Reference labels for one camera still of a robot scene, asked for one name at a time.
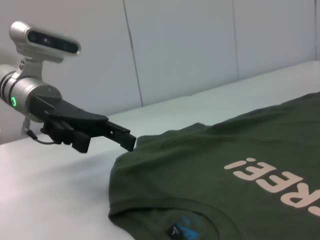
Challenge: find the silver camera mount bracket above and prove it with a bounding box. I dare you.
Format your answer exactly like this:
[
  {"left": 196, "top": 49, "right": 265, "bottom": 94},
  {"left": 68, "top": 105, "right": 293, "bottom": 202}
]
[{"left": 13, "top": 56, "right": 65, "bottom": 82}]

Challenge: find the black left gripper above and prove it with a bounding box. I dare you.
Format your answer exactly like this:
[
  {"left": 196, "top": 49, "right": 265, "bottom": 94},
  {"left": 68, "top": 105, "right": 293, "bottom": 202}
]
[{"left": 28, "top": 92, "right": 137, "bottom": 154}]

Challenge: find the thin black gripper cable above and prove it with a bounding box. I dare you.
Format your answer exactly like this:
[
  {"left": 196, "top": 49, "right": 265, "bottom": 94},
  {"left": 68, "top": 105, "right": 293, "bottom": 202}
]
[{"left": 24, "top": 128, "right": 63, "bottom": 146}]

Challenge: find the dark green printed t-shirt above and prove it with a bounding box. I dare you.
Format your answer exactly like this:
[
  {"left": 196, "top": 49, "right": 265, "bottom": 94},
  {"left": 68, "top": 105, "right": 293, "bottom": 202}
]
[{"left": 107, "top": 91, "right": 320, "bottom": 240}]

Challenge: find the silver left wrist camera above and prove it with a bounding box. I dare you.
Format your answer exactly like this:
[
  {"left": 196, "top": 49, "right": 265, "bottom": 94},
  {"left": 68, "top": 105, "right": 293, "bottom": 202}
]
[{"left": 9, "top": 21, "right": 82, "bottom": 64}]

